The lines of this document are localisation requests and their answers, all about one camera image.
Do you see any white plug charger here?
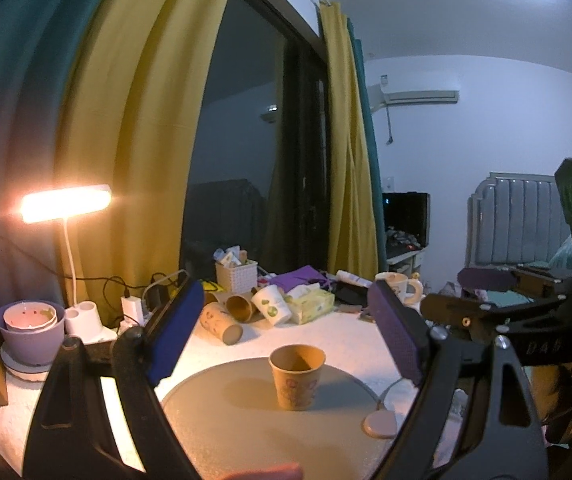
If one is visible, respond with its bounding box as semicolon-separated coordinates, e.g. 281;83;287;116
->
121;296;147;324

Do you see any grey padded headboard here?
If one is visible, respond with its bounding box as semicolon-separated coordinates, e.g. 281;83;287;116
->
467;172;572;269

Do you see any round grey mat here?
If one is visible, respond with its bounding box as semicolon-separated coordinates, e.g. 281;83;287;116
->
160;357;384;480

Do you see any white air conditioner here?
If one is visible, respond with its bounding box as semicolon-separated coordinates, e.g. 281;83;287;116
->
370;85;460;114

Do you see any narrow yellow curtain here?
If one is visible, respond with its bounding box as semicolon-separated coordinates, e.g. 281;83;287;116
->
320;0;379;277

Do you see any black monitor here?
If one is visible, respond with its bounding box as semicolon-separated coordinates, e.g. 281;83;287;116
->
382;191;429;249

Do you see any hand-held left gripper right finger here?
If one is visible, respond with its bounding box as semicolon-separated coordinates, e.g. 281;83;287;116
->
367;280;551;480

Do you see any yellow-green tissue pack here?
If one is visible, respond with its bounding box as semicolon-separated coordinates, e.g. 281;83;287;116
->
286;284;336;325

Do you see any wide teal curtain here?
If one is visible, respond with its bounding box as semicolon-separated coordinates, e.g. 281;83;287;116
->
0;0;132;321

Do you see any white round puck with cable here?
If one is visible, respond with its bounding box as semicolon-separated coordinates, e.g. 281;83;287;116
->
363;379;409;440

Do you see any narrow teal curtain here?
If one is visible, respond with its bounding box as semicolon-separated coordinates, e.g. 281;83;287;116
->
348;17;389;272

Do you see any teal pillow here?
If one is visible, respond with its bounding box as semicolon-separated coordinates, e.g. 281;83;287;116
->
548;237;572;274

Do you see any white desk lamp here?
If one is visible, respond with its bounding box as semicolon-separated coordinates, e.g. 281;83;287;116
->
18;184;114;346

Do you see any dark glass sliding door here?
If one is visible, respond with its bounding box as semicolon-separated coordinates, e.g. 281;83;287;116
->
181;0;333;282

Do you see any white ceramic mug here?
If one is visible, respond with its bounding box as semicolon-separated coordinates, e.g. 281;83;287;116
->
376;272;425;309

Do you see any black cable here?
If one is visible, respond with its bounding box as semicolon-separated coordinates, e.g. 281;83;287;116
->
0;234;134;302

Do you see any white paper cup green print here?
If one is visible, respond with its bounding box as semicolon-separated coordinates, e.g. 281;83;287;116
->
252;285;293;326

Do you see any brown printed paper cup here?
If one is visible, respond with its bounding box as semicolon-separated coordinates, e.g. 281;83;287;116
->
269;344;327;412

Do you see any white inner bowl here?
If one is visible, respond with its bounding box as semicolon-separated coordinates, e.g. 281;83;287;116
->
3;301;58;334

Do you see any white tube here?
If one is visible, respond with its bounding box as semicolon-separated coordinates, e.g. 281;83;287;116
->
336;270;375;289

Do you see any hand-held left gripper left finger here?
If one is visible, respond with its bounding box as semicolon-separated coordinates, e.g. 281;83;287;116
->
22;277;205;480

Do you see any person's left hand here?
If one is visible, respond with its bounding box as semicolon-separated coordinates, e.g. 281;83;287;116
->
213;462;303;480

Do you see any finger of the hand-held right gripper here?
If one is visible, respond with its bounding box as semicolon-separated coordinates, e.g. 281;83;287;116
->
457;266;572;302
420;293;569;343

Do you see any wide yellow curtain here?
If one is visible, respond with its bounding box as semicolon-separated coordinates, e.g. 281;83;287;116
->
56;0;243;313

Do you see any white woven basket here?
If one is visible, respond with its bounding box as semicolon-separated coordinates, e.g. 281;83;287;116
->
215;259;259;294

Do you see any white plate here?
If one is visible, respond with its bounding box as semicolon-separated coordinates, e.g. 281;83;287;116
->
0;347;60;376

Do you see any brown paper cup yellow print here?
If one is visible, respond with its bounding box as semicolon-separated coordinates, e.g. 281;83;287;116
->
200;302;244;345

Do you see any purple cloth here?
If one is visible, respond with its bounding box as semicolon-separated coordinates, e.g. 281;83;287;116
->
268;265;337;294

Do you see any black power adapter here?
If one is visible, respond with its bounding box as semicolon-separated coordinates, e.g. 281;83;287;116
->
145;284;173;312

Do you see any white side desk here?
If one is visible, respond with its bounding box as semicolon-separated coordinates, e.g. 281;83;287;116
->
386;247;427;277

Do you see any black pouch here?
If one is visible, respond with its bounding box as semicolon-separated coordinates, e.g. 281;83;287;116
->
336;282;369;306

